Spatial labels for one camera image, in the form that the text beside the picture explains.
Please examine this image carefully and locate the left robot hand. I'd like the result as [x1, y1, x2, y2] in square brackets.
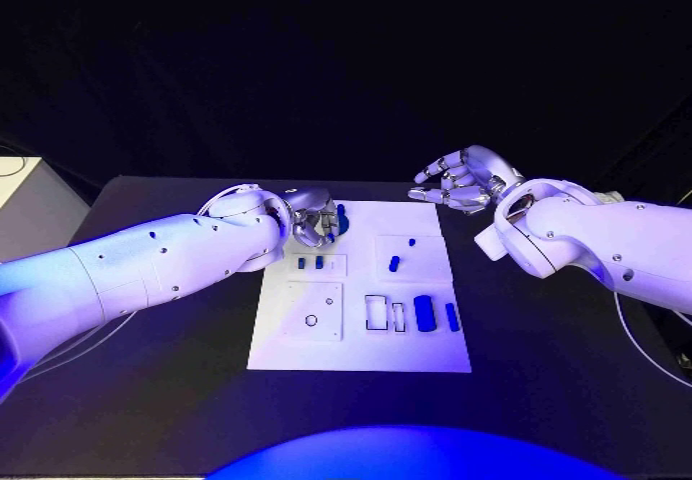
[278, 187, 340, 249]

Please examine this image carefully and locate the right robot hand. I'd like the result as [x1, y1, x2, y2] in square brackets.
[407, 144, 528, 216]

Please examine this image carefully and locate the blue gear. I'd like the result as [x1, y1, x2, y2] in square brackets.
[326, 203, 350, 242]

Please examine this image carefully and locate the white task board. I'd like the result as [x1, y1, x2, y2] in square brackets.
[247, 199, 473, 374]

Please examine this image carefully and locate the large blue cylinder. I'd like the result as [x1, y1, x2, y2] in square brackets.
[412, 294, 438, 333]

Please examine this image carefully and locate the white cabinet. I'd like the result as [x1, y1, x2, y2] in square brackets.
[0, 156, 92, 264]

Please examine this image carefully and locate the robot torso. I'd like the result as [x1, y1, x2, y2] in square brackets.
[205, 424, 629, 480]

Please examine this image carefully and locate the white cable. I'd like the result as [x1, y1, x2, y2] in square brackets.
[19, 310, 140, 384]
[195, 182, 261, 219]
[613, 290, 692, 389]

